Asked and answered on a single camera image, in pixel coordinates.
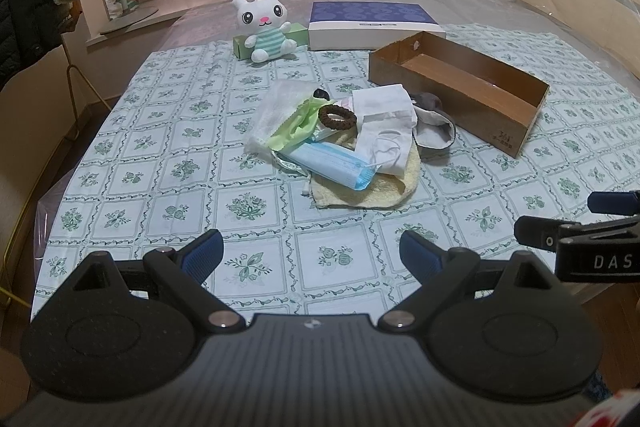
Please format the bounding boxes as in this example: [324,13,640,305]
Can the brown hair scrunchie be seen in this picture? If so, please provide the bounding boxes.
[318,104,357,131]

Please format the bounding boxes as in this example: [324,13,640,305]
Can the white bunny plush toy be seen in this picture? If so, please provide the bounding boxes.
[232,0,297,64]

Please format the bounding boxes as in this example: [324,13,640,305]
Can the black jacket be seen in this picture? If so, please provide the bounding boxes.
[1,0,62,84]

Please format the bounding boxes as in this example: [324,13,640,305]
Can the grey cloth face mask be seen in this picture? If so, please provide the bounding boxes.
[410,92,457,160]

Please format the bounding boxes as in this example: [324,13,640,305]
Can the brown cardboard tray box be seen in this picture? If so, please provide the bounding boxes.
[369,31,549,157]

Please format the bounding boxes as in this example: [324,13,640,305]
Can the green small box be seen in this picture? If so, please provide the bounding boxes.
[232,20,310,59]

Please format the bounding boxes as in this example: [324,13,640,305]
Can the clear mesh plastic bag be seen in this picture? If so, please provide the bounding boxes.
[243,79,320,158]

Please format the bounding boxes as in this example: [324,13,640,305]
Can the yellow terry towel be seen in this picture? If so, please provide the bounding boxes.
[310,145,421,209]

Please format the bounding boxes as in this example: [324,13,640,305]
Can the blue surgical mask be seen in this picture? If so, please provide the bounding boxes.
[281,142,376,191]

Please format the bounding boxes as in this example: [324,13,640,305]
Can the white cloth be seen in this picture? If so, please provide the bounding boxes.
[352,84,418,178]

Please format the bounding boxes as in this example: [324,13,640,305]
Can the purple white flat box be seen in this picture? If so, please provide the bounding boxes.
[308,1,445,51]

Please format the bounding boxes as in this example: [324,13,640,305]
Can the green microfiber cloth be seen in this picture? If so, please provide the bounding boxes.
[266,96,330,152]

